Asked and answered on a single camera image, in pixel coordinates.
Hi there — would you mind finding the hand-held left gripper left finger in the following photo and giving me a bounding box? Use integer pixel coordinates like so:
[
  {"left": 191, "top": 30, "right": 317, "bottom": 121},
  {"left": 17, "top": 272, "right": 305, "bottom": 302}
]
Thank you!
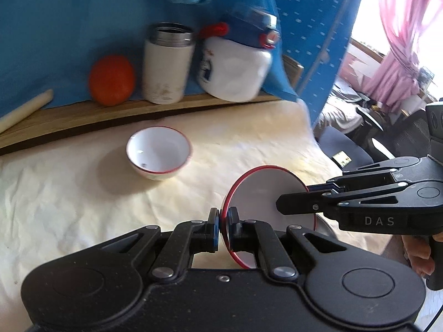
[{"left": 93, "top": 208, "right": 221, "bottom": 279}]

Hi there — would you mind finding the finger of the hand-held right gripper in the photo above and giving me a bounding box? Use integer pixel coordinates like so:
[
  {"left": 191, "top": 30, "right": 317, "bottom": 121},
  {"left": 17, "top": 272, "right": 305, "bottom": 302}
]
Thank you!
[
  {"left": 277, "top": 191, "right": 398, "bottom": 216},
  {"left": 306, "top": 176, "right": 398, "bottom": 194}
]

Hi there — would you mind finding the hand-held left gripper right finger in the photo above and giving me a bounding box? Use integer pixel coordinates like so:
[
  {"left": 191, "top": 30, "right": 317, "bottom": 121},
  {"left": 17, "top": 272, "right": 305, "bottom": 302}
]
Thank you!
[{"left": 226, "top": 207, "right": 350, "bottom": 281}]

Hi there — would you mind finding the white red-rimmed bowl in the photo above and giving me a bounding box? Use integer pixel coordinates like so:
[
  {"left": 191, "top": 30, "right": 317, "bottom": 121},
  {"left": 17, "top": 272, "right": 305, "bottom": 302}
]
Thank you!
[
  {"left": 221, "top": 166, "right": 317, "bottom": 270},
  {"left": 125, "top": 126, "right": 193, "bottom": 181}
]

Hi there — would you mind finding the person's right hand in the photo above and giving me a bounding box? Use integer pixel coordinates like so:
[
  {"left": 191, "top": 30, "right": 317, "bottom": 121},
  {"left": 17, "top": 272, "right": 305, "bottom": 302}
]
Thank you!
[{"left": 403, "top": 235, "right": 435, "bottom": 278}]

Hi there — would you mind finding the grey chair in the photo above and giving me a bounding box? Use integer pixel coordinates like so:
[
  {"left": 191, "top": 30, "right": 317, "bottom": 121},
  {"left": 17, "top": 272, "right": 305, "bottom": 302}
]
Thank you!
[{"left": 318, "top": 126, "right": 374, "bottom": 171}]

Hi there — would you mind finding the black mesh office chair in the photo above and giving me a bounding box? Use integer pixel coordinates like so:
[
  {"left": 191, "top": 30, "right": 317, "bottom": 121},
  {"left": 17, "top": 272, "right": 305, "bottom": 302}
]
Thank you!
[{"left": 356, "top": 105, "right": 433, "bottom": 170}]

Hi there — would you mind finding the cream paper table sheet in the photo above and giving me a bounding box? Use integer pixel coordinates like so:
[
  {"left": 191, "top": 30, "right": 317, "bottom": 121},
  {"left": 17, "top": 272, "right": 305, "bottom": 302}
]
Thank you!
[{"left": 0, "top": 100, "right": 409, "bottom": 319}]

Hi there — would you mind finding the blue white-dotted cloth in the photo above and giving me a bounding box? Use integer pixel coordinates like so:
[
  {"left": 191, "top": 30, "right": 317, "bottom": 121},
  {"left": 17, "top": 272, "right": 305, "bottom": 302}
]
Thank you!
[{"left": 266, "top": 0, "right": 364, "bottom": 130}]

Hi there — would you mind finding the white bottle with blue lid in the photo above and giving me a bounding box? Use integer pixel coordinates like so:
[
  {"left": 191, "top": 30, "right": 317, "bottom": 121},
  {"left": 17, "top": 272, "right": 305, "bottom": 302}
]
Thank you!
[{"left": 197, "top": 3, "right": 281, "bottom": 102}]

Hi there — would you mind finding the pink curtain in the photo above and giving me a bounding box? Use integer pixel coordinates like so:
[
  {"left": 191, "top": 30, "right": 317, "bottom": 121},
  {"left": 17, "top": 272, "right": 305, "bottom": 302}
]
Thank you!
[{"left": 362, "top": 0, "right": 443, "bottom": 113}]

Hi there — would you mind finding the white thermos cup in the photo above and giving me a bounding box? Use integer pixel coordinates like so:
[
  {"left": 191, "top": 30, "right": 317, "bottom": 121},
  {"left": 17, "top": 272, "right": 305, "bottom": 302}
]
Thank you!
[{"left": 141, "top": 24, "right": 195, "bottom": 105}]

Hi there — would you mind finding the wooden shelf board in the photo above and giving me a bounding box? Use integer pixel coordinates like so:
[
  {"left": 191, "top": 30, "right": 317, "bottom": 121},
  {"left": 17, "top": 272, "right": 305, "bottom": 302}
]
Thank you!
[{"left": 0, "top": 92, "right": 284, "bottom": 156}]

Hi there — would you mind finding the orange fruit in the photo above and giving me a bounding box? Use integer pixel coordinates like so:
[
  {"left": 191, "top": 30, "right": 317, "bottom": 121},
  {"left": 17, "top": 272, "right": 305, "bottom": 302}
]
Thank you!
[{"left": 89, "top": 55, "right": 136, "bottom": 107}]

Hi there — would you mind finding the cream rolling pin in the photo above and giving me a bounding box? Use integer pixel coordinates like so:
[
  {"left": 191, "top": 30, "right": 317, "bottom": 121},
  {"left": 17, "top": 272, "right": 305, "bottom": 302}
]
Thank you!
[{"left": 0, "top": 89, "right": 54, "bottom": 135}]

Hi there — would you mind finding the plain blue backdrop cloth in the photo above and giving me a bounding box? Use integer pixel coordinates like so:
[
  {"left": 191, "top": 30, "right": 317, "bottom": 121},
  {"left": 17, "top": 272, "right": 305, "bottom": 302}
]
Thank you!
[{"left": 0, "top": 0, "right": 298, "bottom": 118}]

